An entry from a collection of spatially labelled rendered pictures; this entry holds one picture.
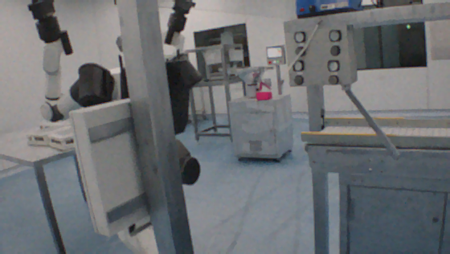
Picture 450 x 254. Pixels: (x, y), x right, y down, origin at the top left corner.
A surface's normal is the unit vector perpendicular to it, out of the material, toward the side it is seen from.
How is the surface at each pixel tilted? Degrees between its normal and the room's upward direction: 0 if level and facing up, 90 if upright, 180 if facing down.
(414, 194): 90
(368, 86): 90
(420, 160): 90
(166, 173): 90
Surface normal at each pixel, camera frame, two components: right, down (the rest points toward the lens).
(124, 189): 0.82, 0.01
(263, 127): -0.49, 0.22
